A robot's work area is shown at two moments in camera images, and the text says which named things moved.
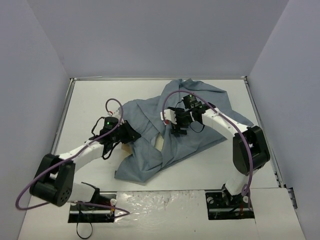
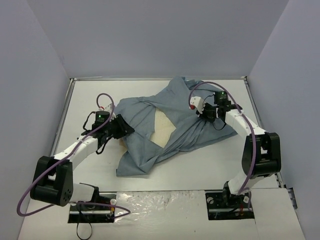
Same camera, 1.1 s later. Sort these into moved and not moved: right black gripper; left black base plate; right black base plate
Moved: right black gripper
Not moved: right black base plate; left black base plate
